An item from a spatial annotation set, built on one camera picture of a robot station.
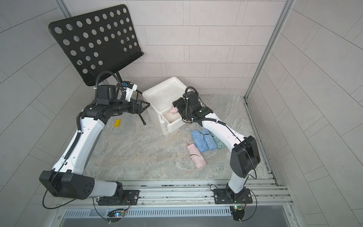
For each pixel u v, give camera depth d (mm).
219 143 867
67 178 373
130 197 710
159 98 868
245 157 440
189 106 608
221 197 709
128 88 620
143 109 655
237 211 680
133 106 611
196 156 822
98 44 642
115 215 658
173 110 773
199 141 889
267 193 738
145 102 662
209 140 889
